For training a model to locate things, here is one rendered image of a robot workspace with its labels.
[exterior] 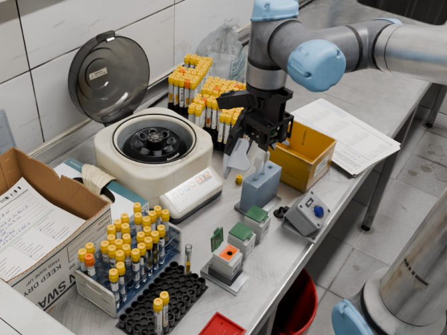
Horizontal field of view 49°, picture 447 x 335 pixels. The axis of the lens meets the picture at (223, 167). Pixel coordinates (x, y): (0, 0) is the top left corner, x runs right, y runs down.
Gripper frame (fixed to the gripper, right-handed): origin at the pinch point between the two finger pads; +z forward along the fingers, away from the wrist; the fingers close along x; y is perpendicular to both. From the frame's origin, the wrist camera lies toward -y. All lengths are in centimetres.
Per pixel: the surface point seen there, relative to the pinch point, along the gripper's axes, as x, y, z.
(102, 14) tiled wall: 1, -52, -14
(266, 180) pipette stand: 6.6, 0.7, 8.2
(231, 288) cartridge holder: -15.2, 12.1, 16.9
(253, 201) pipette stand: 3.0, 0.6, 12.4
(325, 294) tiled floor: 64, -2, 106
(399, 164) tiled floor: 169, -26, 106
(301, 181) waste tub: 19.4, 2.2, 14.7
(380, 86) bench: 84, -13, 18
